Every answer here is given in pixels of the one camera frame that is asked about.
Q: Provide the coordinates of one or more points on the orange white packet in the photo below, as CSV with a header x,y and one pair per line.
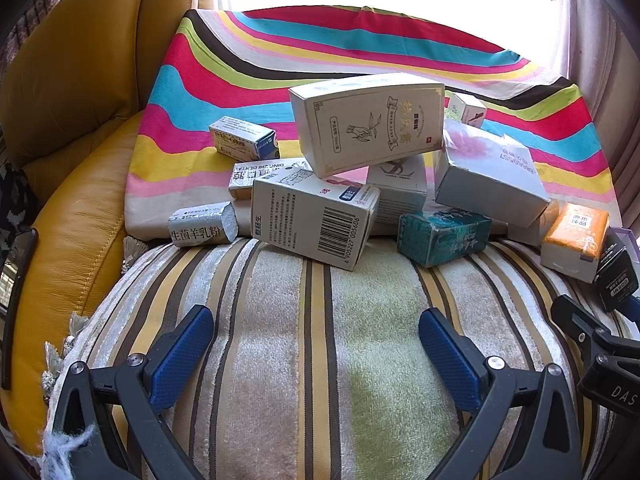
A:
x,y
575,240

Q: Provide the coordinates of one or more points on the large cream box gold print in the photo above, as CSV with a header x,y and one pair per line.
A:
x,y
365,120

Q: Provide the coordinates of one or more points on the purple cardboard storage box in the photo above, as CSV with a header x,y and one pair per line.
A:
x,y
631,240

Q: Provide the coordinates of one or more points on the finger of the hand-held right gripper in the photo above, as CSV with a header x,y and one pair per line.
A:
x,y
580,330

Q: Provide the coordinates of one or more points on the black white patterned cloth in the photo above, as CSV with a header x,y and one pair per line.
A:
x,y
15,200

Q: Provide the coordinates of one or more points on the beige pleated curtain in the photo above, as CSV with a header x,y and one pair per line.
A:
x,y
600,110

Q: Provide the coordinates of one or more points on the small blue white box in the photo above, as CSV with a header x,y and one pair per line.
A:
x,y
240,140

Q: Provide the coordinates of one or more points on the silver foil box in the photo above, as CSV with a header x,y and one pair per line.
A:
x,y
200,225

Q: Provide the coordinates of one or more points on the teal green box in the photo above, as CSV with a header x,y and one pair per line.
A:
x,y
440,237

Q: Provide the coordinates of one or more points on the black box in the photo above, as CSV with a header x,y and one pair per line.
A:
x,y
617,270

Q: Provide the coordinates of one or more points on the white box with dark logo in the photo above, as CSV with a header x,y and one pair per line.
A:
x,y
400,190

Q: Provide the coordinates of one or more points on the small white box red print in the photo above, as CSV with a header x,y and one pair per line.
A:
x,y
467,107

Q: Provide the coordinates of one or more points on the rainbow striped cushion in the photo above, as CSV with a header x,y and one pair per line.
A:
x,y
350,45

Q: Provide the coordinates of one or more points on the grey white box pink print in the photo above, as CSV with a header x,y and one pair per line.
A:
x,y
490,180

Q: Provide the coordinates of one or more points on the long white lettered box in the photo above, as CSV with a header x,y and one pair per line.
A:
x,y
250,177

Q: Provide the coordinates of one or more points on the yellow leather sofa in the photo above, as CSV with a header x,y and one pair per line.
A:
x,y
75,85

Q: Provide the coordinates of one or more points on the plain white box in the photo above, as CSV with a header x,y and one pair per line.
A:
x,y
532,225

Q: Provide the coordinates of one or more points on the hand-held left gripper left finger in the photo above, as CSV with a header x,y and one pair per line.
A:
x,y
182,355

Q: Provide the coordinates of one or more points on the white frayed thread tuft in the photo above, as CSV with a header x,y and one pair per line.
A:
x,y
65,452

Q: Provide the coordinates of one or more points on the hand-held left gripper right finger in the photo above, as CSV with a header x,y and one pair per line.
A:
x,y
450,360

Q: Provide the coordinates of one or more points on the beige striped velvet cushion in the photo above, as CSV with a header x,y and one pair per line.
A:
x,y
310,350

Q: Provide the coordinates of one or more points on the white box with barcode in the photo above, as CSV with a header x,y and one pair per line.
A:
x,y
305,220

